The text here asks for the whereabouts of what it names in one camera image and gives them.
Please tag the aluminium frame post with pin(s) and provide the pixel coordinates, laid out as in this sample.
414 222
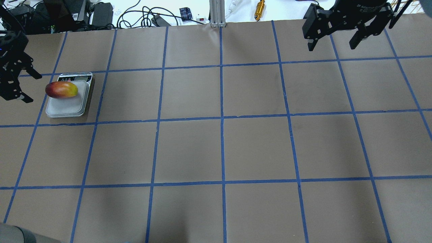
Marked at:
217 13

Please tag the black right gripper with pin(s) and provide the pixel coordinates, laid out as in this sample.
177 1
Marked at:
366 8

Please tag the black power adapter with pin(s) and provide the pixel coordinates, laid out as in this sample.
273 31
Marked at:
102 14

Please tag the silver kitchen scale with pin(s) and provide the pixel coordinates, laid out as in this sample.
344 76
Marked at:
75 106

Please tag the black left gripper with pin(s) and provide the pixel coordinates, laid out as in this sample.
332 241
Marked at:
9 45

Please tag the small blue black object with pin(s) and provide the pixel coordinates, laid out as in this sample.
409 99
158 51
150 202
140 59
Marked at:
185 14

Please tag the red yellow mango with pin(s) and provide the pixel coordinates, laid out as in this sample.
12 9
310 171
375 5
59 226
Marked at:
61 90

